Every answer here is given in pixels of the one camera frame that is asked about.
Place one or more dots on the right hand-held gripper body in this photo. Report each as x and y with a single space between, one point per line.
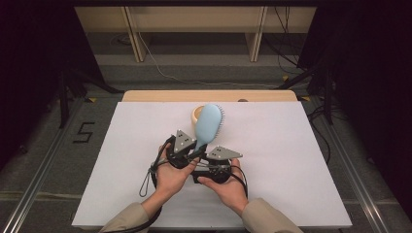
220 153

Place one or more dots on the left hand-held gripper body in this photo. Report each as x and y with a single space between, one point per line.
183 142

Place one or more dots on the light blue hairbrush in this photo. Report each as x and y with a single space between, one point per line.
207 124

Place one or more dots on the cream duck-shaped holder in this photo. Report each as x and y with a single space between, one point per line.
195 115

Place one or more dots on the person's left hand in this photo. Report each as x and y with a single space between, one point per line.
171 181

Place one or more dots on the person's right hand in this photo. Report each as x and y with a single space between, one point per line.
231 191

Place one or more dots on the light wooden table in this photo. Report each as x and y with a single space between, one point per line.
162 96

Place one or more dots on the white table board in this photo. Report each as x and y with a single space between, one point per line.
275 145

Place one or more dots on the yellow floor tape piece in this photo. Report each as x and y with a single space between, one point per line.
285 78
304 98
92 99

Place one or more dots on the black tripod stand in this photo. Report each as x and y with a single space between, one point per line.
328 97
63 97

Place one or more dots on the beige wooden desk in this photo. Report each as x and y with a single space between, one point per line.
194 19

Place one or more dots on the black curtain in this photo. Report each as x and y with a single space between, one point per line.
372 81
32 64

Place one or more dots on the metal floor rail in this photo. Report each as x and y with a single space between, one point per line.
32 194
362 194

